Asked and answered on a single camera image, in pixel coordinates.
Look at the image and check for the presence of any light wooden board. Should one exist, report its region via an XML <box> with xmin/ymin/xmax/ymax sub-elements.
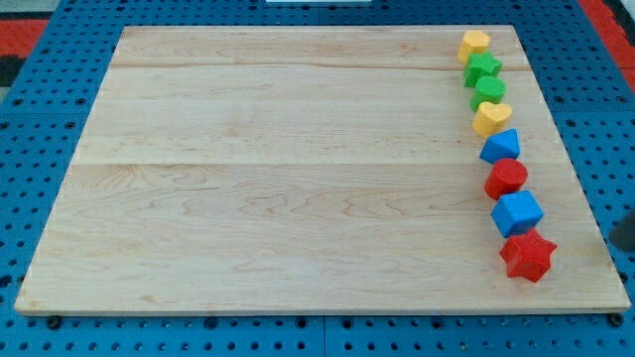
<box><xmin>15</xmin><ymin>26</ymin><xmax>630</xmax><ymax>316</ymax></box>

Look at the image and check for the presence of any green star block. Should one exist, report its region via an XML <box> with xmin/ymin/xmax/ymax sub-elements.
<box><xmin>463</xmin><ymin>52</ymin><xmax>502</xmax><ymax>87</ymax></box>

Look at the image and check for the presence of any red star block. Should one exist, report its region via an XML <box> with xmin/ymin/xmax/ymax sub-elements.
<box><xmin>499</xmin><ymin>228</ymin><xmax>558</xmax><ymax>283</ymax></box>

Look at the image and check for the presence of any yellow heart block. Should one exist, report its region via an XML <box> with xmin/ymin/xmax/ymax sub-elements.
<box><xmin>472</xmin><ymin>101</ymin><xmax>513</xmax><ymax>138</ymax></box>

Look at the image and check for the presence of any red cylinder block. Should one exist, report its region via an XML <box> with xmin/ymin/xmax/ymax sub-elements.
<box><xmin>484</xmin><ymin>158</ymin><xmax>529</xmax><ymax>200</ymax></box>

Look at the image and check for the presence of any blue triangle block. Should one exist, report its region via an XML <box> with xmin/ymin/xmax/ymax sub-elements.
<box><xmin>479</xmin><ymin>128</ymin><xmax>521</xmax><ymax>164</ymax></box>

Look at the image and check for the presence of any green cylinder block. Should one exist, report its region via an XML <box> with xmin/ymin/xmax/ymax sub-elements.
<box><xmin>469</xmin><ymin>76</ymin><xmax>507</xmax><ymax>112</ymax></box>

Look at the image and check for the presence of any blue cube block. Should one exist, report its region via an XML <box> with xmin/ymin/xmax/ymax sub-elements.
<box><xmin>491</xmin><ymin>190</ymin><xmax>544</xmax><ymax>238</ymax></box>

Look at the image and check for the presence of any yellow hexagon block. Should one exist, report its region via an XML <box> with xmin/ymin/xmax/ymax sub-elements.
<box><xmin>456</xmin><ymin>30</ymin><xmax>491</xmax><ymax>64</ymax></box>

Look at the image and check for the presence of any dark robot pusher tip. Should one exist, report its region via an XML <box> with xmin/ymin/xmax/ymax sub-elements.
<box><xmin>609</xmin><ymin>212</ymin><xmax>635</xmax><ymax>252</ymax></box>

